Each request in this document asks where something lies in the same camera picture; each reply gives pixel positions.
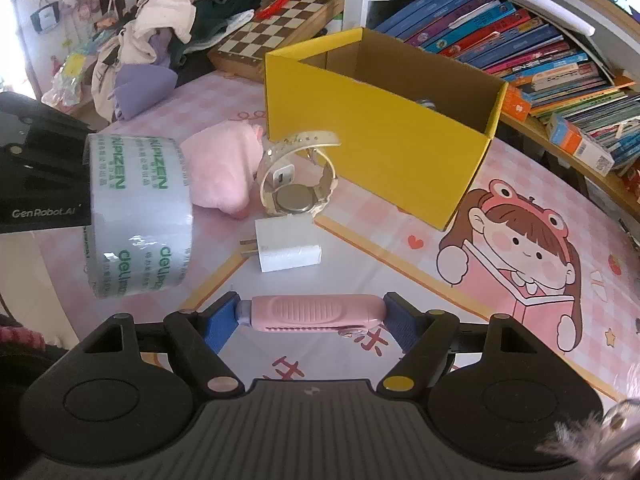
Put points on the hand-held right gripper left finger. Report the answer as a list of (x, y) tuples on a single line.
[(222, 324)]

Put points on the pile of clothes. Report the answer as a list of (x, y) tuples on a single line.
[(165, 20)]

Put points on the grey item in box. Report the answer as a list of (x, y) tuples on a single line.
[(426, 103)]

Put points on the grey fluffy pompom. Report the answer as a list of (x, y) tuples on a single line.
[(580, 442)]

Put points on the pink utility knife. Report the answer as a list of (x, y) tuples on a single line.
[(310, 312)]

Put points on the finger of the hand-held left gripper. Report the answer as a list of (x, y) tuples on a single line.
[(60, 152)]

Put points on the beige wrist watch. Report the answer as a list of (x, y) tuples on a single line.
[(292, 200)]

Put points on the pink plush cloth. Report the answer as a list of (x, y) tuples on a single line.
[(220, 170)]

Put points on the yellow cardboard box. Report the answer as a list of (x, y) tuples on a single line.
[(380, 150)]

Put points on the wooden bookshelf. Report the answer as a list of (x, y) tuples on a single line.
[(545, 139)]

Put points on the hanging tote bag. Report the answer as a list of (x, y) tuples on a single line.
[(46, 16)]

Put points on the white charger plug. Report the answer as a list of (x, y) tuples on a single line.
[(285, 246)]

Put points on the row of books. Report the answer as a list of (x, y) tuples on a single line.
[(525, 45)]

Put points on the clear packing tape roll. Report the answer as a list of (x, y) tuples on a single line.
[(140, 210)]

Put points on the wooden chessboard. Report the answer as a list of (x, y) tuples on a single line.
[(280, 30)]

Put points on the pink cartoon desk mat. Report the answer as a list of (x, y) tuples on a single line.
[(375, 242)]

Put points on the clear plastic bag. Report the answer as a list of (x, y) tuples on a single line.
[(70, 77)]

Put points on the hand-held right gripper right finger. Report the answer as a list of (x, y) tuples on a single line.
[(400, 324)]

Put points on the white curved rail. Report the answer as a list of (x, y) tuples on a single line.
[(530, 2)]

